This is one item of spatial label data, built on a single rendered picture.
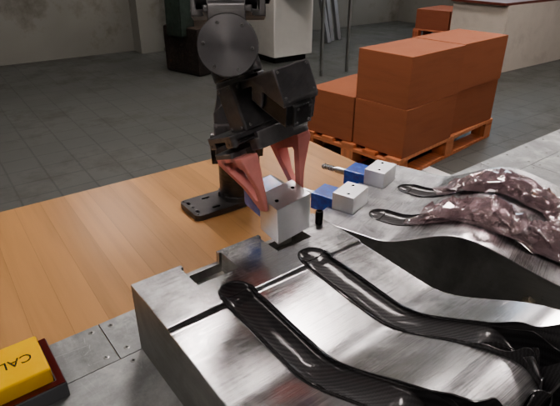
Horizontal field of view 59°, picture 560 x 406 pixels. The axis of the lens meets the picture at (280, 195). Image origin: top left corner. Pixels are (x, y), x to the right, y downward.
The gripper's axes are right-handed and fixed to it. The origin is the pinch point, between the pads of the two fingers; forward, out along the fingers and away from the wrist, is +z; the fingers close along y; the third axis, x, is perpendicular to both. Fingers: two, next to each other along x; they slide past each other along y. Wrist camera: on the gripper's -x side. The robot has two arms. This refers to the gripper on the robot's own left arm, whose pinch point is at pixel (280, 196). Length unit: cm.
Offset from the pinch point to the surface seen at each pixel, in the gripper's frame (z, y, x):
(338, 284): 9.9, -1.0, -7.9
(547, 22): 31, 537, 266
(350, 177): 6.9, 22.9, 15.6
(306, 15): -61, 341, 421
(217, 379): 8.7, -18.4, -12.4
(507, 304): 12.6, 6.1, -23.1
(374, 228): 11.1, 13.9, 2.0
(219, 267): 5.5, -9.1, 3.3
